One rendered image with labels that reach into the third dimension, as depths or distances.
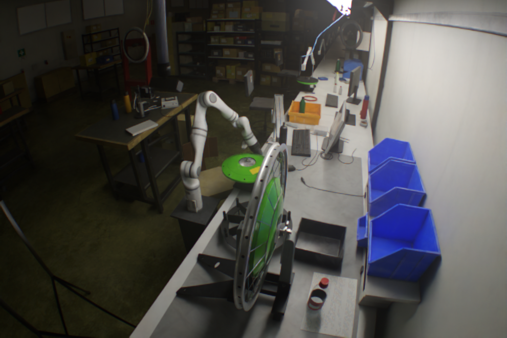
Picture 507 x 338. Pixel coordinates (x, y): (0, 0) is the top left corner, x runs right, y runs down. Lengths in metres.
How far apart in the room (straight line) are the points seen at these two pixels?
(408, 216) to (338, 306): 0.48
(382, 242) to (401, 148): 0.58
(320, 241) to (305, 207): 0.27
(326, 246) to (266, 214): 0.74
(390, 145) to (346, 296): 0.77
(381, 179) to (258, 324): 0.82
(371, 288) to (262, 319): 0.46
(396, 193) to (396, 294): 0.38
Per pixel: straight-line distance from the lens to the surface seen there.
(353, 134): 2.49
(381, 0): 2.58
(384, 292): 0.90
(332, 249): 1.35
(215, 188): 2.13
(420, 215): 0.99
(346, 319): 1.17
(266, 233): 0.68
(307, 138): 2.20
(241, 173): 1.49
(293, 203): 1.55
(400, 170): 1.22
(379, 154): 1.42
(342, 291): 1.22
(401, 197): 1.06
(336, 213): 1.54
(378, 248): 1.00
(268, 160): 0.62
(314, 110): 2.82
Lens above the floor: 1.94
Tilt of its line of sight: 30 degrees down
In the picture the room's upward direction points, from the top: 1 degrees clockwise
